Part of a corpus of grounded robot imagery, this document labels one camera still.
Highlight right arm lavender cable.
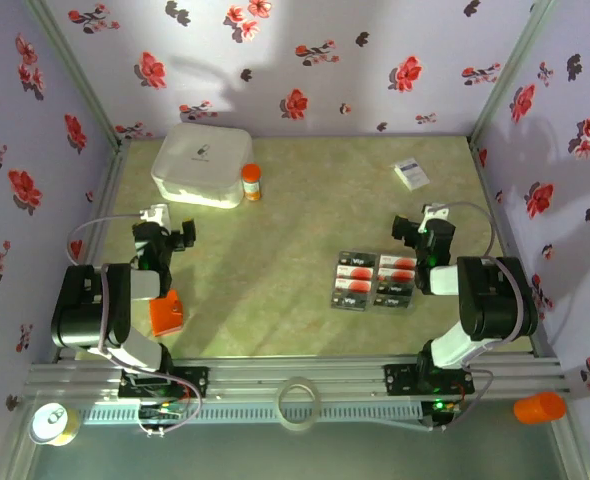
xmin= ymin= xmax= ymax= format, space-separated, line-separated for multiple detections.
xmin=424 ymin=200 xmax=525 ymax=431

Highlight slotted grey cable duct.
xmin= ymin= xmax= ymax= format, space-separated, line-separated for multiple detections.
xmin=81 ymin=402 xmax=425 ymax=427

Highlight orange plastic cup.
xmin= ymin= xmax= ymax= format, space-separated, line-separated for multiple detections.
xmin=513 ymin=391 xmax=568 ymax=426

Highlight black VIP card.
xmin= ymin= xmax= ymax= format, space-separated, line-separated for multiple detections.
xmin=338 ymin=250 xmax=379 ymax=268
xmin=371 ymin=294 xmax=415 ymax=315
xmin=374 ymin=280 xmax=417 ymax=298
xmin=330 ymin=291 xmax=374 ymax=312

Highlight aluminium side rail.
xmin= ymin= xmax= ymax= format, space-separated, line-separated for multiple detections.
xmin=467 ymin=135 xmax=559 ymax=360
xmin=52 ymin=138 xmax=132 ymax=362

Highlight aluminium frame rail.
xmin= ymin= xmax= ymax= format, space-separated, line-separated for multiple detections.
xmin=22 ymin=353 xmax=572 ymax=401

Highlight aluminium frame post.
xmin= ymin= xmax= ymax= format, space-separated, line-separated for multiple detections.
xmin=467 ymin=0 xmax=560 ymax=146
xmin=24 ymin=0 xmax=132 ymax=151

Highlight green circuit board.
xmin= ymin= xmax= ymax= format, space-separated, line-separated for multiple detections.
xmin=421 ymin=398 xmax=464 ymax=416
xmin=138 ymin=402 xmax=187 ymax=422

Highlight left arm lavender cable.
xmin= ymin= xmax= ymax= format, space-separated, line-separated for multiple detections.
xmin=67 ymin=213 xmax=202 ymax=437

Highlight arm lavender cable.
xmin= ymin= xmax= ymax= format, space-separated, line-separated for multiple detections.
xmin=424 ymin=200 xmax=525 ymax=431
xmin=67 ymin=213 xmax=202 ymax=437

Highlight orange pill bottle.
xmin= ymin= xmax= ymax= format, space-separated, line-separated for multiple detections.
xmin=240 ymin=163 xmax=263 ymax=202

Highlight clear tape roll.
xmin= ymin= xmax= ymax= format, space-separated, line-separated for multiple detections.
xmin=277 ymin=376 xmax=323 ymax=431

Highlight red black battery packs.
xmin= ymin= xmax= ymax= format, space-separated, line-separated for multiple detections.
xmin=329 ymin=249 xmax=421 ymax=316

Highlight red circle card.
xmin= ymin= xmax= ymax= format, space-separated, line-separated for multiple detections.
xmin=378 ymin=254 xmax=420 ymax=272
xmin=376 ymin=267 xmax=418 ymax=284
xmin=335 ymin=264 xmax=377 ymax=282
xmin=333 ymin=277 xmax=375 ymax=295

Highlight small white paper packet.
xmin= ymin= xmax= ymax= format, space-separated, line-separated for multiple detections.
xmin=393 ymin=157 xmax=431 ymax=192

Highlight orange card holder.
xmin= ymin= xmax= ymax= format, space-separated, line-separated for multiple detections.
xmin=148 ymin=289 xmax=185 ymax=338

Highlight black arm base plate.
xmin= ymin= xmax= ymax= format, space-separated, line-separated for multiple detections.
xmin=118 ymin=366 xmax=210 ymax=400
xmin=383 ymin=363 xmax=475 ymax=397

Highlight white medicine box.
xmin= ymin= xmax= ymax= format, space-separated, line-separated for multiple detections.
xmin=149 ymin=122 xmax=254 ymax=210

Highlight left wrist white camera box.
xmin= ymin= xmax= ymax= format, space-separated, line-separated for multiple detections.
xmin=138 ymin=202 xmax=172 ymax=225

